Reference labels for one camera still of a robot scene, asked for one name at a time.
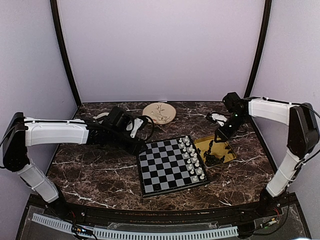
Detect pile of black chess pieces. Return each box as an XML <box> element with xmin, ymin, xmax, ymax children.
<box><xmin>196</xmin><ymin>141</ymin><xmax>232</xmax><ymax>166</ymax></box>

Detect black frame post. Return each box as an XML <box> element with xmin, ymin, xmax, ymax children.
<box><xmin>49</xmin><ymin>0</ymin><xmax>82</xmax><ymax>108</ymax></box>
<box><xmin>244</xmin><ymin>0</ymin><xmax>273</xmax><ymax>98</ymax></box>

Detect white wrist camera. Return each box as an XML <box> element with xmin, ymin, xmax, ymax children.
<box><xmin>126</xmin><ymin>118</ymin><xmax>144</xmax><ymax>138</ymax></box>
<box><xmin>205</xmin><ymin>112</ymin><xmax>228</xmax><ymax>127</ymax></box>

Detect beige coral pattern mug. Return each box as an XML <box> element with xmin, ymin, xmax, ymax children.
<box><xmin>93</xmin><ymin>112</ymin><xmax>109</xmax><ymax>123</ymax></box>

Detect right black frame post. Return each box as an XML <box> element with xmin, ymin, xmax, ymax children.
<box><xmin>244</xmin><ymin>0</ymin><xmax>273</xmax><ymax>98</ymax></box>

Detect grey slotted cable duct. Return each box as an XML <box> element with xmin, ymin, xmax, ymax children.
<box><xmin>31</xmin><ymin>213</ymin><xmax>239</xmax><ymax>240</ymax></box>

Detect black chess pawn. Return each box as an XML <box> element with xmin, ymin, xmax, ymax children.
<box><xmin>154</xmin><ymin>184</ymin><xmax>161</xmax><ymax>190</ymax></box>

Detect black front rail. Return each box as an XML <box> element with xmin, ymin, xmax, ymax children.
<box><xmin>47</xmin><ymin>202</ymin><xmax>284</xmax><ymax>225</ymax></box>

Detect gold metal tray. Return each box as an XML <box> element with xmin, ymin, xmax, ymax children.
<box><xmin>193</xmin><ymin>136</ymin><xmax>237</xmax><ymax>168</ymax></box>

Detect white chess pieces row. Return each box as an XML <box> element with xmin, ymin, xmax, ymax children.
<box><xmin>177</xmin><ymin>135</ymin><xmax>205</xmax><ymax>185</ymax></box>

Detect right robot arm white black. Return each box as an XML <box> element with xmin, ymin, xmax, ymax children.
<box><xmin>213</xmin><ymin>92</ymin><xmax>320</xmax><ymax>217</ymax></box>

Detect black white chess board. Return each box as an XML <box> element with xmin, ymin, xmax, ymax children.
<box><xmin>136</xmin><ymin>135</ymin><xmax>210</xmax><ymax>198</ymax></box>

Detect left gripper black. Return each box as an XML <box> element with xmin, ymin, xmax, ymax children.
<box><xmin>107</xmin><ymin>129</ymin><xmax>148</xmax><ymax>156</ymax></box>

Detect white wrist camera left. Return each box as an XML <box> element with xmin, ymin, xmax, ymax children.
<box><xmin>126</xmin><ymin>118</ymin><xmax>144</xmax><ymax>138</ymax></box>

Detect beige floral ceramic plate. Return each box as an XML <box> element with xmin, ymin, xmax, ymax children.
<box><xmin>142</xmin><ymin>102</ymin><xmax>177</xmax><ymax>125</ymax></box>

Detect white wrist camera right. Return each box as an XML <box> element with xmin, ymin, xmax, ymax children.
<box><xmin>205</xmin><ymin>112</ymin><xmax>228</xmax><ymax>127</ymax></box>

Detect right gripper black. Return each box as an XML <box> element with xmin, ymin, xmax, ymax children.
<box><xmin>214</xmin><ymin>113</ymin><xmax>248</xmax><ymax>143</ymax></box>

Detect left black frame post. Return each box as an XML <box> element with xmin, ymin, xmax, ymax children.
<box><xmin>49</xmin><ymin>0</ymin><xmax>82</xmax><ymax>108</ymax></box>

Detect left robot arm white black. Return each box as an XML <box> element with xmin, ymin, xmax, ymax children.
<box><xmin>0</xmin><ymin>106</ymin><xmax>148</xmax><ymax>218</ymax></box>

